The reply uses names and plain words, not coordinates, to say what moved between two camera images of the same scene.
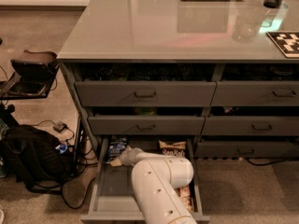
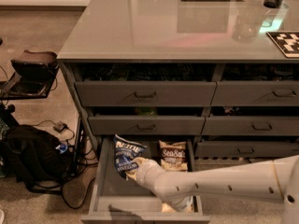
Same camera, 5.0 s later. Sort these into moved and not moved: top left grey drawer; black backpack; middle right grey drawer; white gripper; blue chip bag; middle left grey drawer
Moved: blue chip bag; white gripper
Not moved: top left grey drawer; middle right grey drawer; middle left grey drawer; black backpack
